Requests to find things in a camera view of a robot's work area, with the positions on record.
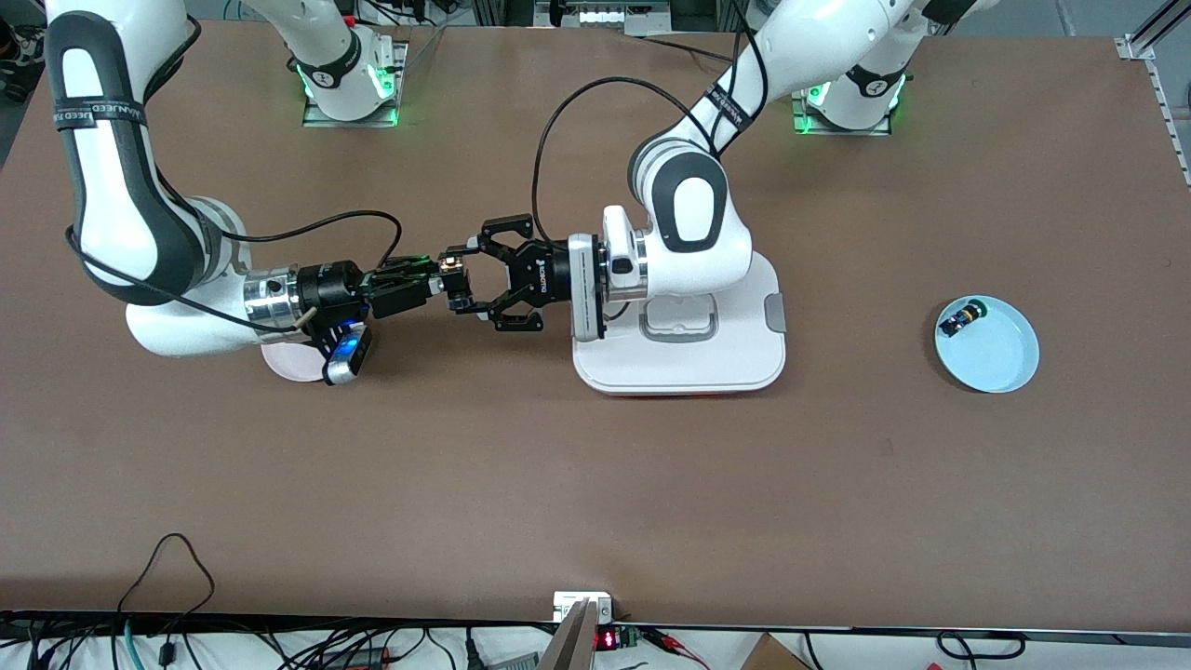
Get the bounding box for orange push-button switch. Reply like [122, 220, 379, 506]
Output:
[439, 251, 471, 313]

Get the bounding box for pink round plate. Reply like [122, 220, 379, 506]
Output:
[261, 340, 327, 384]

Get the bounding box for white lidded box, grey latches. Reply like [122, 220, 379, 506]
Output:
[571, 251, 788, 398]

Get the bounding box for white mounting block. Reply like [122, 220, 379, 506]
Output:
[553, 591, 614, 623]

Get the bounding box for grey metal bar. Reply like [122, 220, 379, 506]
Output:
[537, 600, 598, 670]

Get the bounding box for red clip leads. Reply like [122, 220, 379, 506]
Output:
[642, 628, 710, 670]

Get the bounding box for brown cardboard piece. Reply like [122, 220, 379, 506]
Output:
[740, 633, 812, 670]

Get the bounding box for light blue round plate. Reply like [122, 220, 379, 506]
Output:
[934, 295, 1040, 395]

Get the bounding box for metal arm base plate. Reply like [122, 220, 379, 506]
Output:
[301, 41, 409, 129]
[791, 88, 896, 138]

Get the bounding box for black cable to arm base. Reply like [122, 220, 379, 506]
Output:
[640, 33, 738, 68]

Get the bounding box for thin black looped cable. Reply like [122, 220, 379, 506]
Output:
[116, 533, 217, 620]

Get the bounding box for green and blue push-button switch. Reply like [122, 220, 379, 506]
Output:
[938, 300, 987, 338]

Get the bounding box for black coiled cable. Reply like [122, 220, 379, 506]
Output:
[935, 631, 1027, 660]

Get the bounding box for aluminium profile rail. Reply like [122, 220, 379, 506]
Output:
[1115, 0, 1191, 187]

